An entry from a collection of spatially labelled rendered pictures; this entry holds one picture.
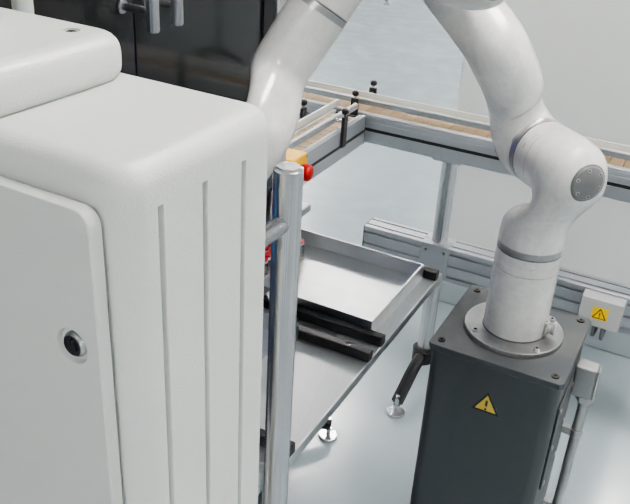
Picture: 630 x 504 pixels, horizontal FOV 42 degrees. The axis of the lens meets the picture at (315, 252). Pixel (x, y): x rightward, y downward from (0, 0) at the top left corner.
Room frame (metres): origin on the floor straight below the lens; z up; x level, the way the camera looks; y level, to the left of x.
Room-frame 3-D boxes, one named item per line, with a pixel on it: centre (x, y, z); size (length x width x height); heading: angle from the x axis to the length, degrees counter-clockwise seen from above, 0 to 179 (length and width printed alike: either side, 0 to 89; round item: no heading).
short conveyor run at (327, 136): (2.11, 0.08, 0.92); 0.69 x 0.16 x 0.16; 154
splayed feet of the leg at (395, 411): (2.35, -0.40, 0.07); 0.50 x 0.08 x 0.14; 154
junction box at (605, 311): (2.05, -0.84, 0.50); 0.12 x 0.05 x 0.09; 64
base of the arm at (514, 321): (1.36, -0.40, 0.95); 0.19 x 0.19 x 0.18
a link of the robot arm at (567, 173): (1.33, -0.41, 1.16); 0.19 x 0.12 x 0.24; 20
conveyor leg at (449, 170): (2.35, -0.40, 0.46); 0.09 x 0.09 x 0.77; 64
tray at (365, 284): (1.47, -0.02, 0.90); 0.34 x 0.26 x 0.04; 63
